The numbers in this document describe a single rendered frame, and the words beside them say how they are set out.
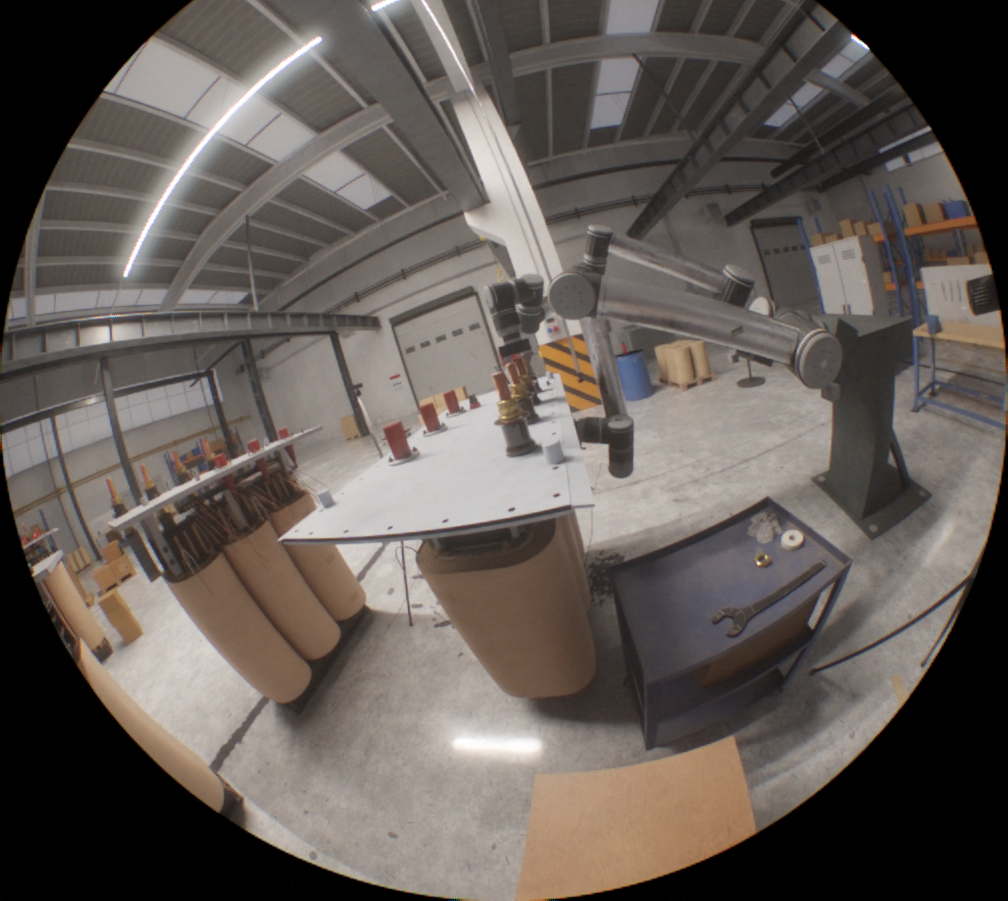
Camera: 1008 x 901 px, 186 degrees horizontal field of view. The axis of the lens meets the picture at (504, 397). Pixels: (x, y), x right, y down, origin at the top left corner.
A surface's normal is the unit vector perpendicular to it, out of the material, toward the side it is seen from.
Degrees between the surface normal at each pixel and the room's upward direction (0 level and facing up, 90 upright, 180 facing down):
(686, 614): 0
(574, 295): 103
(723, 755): 0
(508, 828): 0
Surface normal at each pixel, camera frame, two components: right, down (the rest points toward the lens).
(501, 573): -0.14, 0.19
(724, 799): -0.30, -0.94
